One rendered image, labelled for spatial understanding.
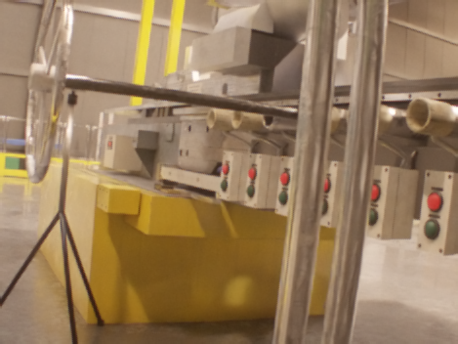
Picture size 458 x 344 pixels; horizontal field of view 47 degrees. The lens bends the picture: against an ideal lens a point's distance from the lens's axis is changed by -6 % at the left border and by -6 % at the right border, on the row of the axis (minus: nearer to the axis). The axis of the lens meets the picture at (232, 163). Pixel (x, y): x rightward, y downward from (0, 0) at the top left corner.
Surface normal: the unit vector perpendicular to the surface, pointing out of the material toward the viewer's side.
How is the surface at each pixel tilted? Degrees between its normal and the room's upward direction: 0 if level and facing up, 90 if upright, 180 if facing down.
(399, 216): 90
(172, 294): 90
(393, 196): 90
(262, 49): 90
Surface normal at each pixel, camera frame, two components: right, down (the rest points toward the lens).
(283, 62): 0.45, 0.06
